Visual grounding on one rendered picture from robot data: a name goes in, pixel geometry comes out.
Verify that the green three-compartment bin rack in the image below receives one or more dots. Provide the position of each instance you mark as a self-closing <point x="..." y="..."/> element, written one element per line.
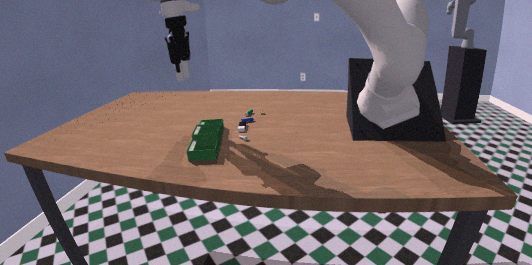
<point x="208" y="138"/>

